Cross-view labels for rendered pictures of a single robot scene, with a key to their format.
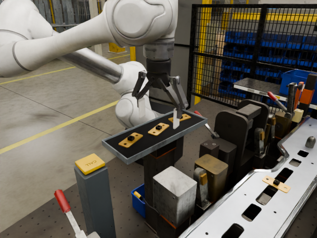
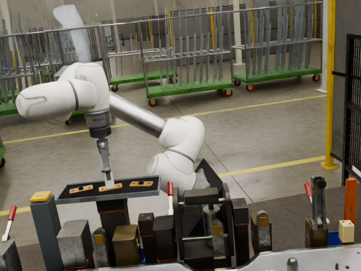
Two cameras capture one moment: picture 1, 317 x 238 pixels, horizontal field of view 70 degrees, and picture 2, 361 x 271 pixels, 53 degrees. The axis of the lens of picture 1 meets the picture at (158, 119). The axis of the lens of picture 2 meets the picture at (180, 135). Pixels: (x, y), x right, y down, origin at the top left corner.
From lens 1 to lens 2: 108 cm
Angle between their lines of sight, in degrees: 42
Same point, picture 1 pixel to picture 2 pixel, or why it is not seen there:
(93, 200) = (37, 224)
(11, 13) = (64, 78)
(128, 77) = (166, 134)
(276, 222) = not seen: outside the picture
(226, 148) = (159, 226)
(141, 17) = (21, 106)
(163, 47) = (89, 118)
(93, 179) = (35, 207)
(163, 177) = (71, 223)
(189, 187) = (71, 236)
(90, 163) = (39, 195)
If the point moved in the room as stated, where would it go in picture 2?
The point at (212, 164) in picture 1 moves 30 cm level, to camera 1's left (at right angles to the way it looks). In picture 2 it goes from (125, 233) to (76, 208)
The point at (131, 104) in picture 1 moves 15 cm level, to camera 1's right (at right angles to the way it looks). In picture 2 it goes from (157, 163) to (180, 169)
